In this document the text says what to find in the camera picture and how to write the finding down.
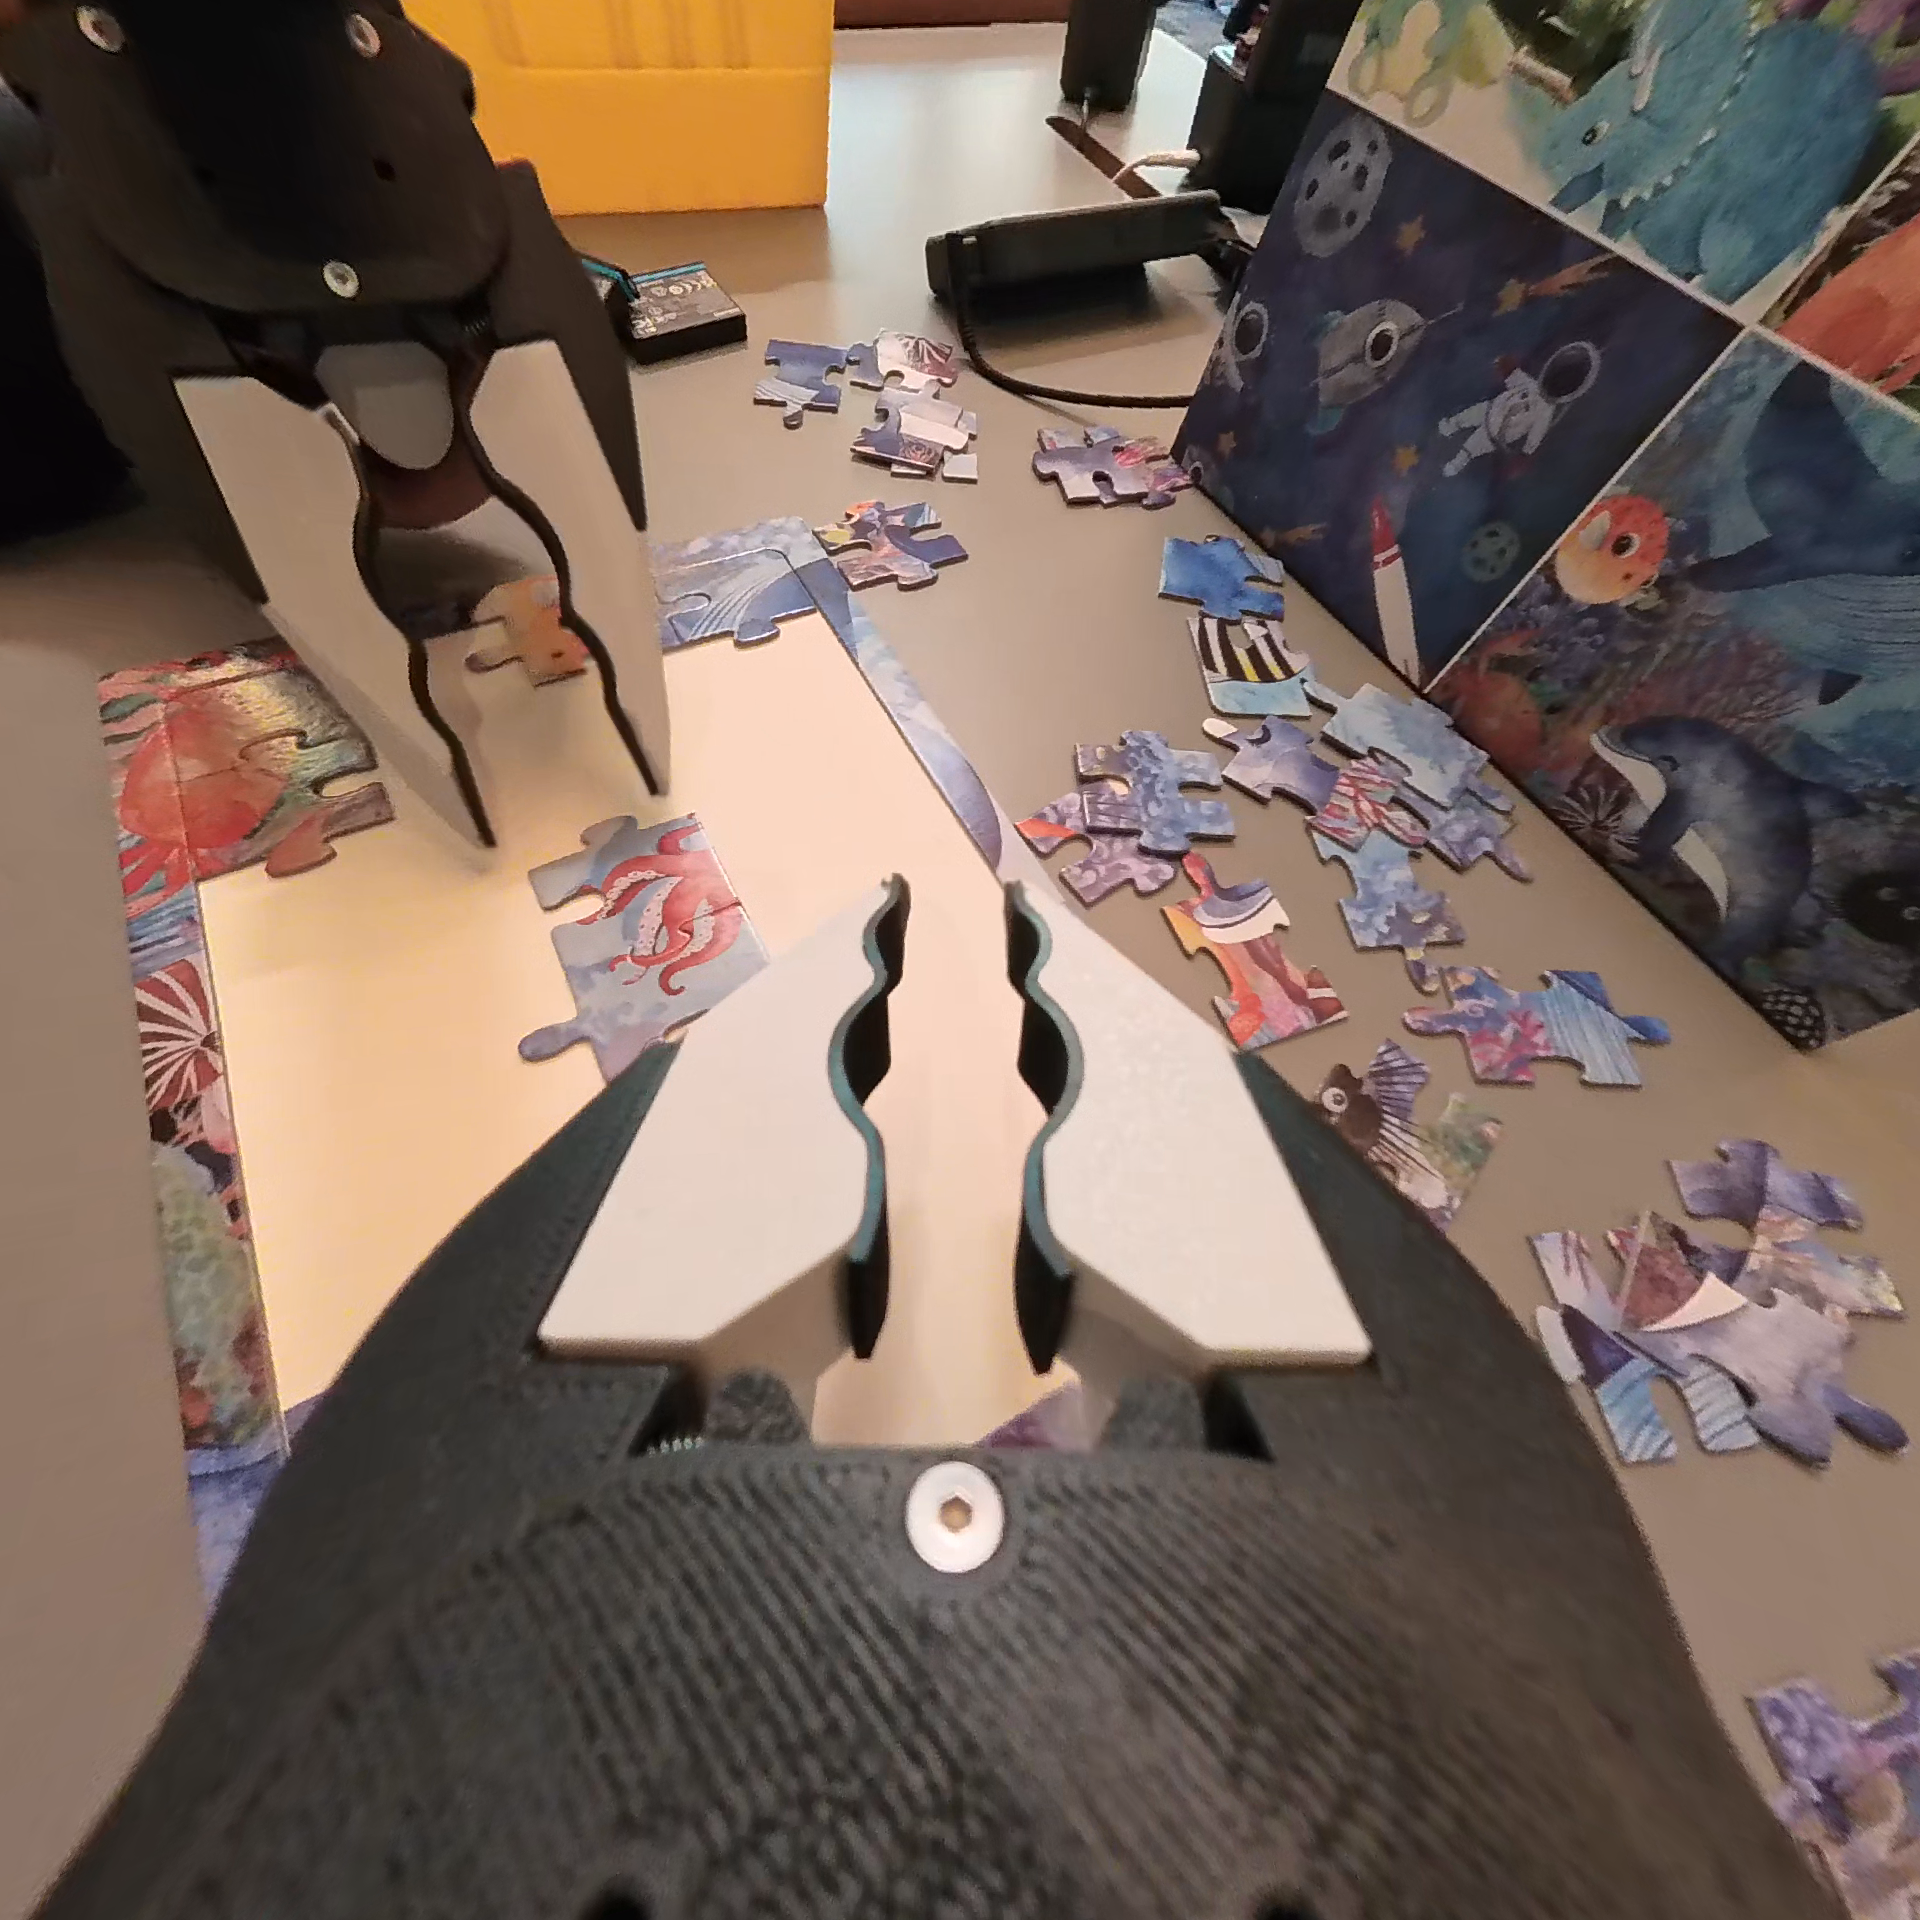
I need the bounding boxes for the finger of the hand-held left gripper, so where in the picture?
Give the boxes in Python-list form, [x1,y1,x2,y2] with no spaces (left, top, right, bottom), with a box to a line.
[451,158,671,801]
[59,241,495,852]

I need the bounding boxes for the person's left hand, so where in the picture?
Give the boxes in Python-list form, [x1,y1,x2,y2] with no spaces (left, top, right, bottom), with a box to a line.
[359,427,504,531]

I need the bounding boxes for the black flat device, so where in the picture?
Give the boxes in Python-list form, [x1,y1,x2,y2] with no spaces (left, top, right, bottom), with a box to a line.
[925,193,1224,309]

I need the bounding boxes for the red crab jigsaw piece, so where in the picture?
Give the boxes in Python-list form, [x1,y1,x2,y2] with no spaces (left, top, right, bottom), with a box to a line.
[151,705,396,881]

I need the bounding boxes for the red octopus jigsaw piece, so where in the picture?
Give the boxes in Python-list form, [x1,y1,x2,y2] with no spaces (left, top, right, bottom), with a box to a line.
[528,813,740,939]

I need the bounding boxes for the black upright battery pack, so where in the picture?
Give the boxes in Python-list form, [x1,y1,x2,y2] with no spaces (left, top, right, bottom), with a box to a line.
[1055,0,1157,114]

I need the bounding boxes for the yellow plastic bin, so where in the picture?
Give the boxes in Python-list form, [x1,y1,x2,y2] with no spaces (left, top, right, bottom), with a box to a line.
[398,0,833,212]

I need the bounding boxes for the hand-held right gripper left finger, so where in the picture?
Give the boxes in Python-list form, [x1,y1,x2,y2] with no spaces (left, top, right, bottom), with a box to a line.
[534,873,913,1449]

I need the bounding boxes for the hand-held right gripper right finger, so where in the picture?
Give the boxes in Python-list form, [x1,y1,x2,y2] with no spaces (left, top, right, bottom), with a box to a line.
[1000,881,1373,1449]

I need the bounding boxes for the cream puzzle frame tray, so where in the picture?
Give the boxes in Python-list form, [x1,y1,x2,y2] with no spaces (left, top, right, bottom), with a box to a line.
[94,517,1052,1636]

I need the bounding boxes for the blue wavy jigsaw piece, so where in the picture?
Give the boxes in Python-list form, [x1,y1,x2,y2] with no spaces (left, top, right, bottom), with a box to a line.
[651,517,841,649]

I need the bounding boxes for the illustrated animal puzzle box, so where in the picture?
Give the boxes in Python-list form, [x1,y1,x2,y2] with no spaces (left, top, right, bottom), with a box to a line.
[1171,0,1920,1052]

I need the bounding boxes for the black battery charger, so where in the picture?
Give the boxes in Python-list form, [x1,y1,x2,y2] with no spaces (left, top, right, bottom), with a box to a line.
[1190,0,1359,212]

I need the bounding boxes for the black braided cable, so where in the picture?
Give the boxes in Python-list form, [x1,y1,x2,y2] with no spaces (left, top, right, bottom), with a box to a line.
[960,293,1201,406]

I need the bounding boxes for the orange pufferfish jigsaw piece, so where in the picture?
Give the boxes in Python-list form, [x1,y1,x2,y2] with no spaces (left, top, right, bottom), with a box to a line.
[464,577,595,687]

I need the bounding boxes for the black camera battery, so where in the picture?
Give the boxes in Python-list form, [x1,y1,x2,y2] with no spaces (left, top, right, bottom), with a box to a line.
[584,263,750,366]

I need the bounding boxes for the pile of puzzle pieces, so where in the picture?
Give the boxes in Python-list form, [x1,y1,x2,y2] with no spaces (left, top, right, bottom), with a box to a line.
[750,326,1920,1920]

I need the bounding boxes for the pale blue tentacle jigsaw piece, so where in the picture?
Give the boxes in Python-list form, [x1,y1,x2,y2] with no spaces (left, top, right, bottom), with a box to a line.
[516,901,782,1085]

